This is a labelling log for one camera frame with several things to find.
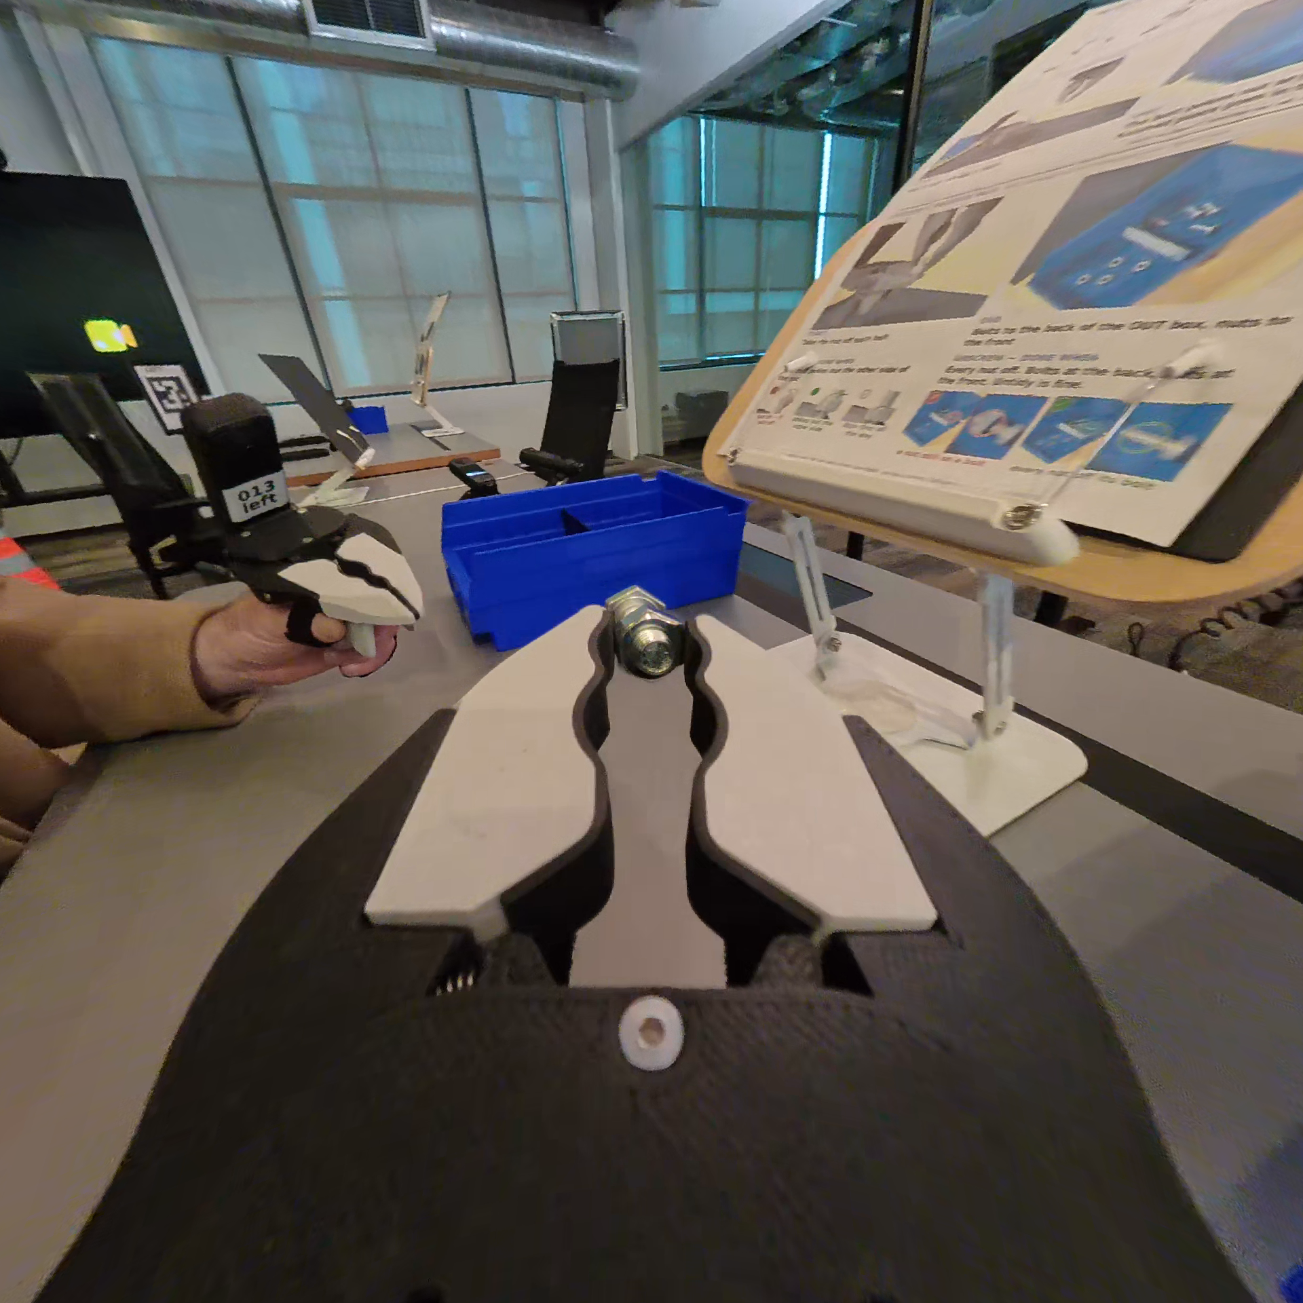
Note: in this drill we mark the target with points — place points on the black office chair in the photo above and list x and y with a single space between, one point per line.
112 458

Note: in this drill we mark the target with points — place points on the empty document stand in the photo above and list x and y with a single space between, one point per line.
306 393

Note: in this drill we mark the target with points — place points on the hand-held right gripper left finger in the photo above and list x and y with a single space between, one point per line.
499 804

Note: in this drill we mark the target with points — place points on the marker sign on stand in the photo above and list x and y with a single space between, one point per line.
166 393

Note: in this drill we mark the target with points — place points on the small blue storage bin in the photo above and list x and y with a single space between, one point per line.
368 420

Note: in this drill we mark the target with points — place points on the printed instruction sheet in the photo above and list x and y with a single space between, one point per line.
1018 306

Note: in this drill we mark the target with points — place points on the black pole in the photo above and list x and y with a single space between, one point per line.
917 82

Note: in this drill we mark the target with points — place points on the large black wall screen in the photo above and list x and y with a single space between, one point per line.
62 275

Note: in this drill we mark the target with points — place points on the blue plastic bin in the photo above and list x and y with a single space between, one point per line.
611 571

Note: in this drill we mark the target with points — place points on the document stand with sheet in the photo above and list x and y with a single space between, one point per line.
428 347

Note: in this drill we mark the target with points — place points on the instruction sheet on stand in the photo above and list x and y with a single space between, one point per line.
1120 572

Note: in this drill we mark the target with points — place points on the large gridded window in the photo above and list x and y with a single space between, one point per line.
356 204
754 234

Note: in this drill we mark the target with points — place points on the beige coat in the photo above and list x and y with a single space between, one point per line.
21 795

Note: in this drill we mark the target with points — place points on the person's left forearm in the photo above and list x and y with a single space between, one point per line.
91 652

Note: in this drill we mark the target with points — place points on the person's left hand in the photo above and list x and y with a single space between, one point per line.
245 652

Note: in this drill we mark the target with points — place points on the grey desk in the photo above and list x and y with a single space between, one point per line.
204 835

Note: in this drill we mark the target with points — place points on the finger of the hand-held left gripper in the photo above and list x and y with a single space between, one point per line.
393 576
336 591

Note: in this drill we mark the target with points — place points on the silver hex bolt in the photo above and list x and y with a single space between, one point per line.
632 601

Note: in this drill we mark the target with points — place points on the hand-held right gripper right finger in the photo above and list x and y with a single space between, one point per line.
804 804

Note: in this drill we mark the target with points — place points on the white air vent grille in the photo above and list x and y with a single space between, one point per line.
368 18

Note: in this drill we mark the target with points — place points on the wooden edged desk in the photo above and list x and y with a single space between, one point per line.
428 454

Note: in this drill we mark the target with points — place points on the silver framed sign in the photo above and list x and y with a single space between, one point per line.
588 336

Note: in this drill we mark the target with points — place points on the black box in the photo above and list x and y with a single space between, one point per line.
701 417

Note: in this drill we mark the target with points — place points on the silver duct with vent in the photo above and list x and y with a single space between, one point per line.
509 41

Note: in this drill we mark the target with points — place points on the idle gripper with camera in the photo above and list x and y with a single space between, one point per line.
471 477

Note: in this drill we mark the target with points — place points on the orange traffic cone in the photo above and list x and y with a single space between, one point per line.
21 565

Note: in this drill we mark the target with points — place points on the black mesh chair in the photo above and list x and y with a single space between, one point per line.
585 417

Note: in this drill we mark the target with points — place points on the silver hex nut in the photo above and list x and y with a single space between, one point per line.
652 652

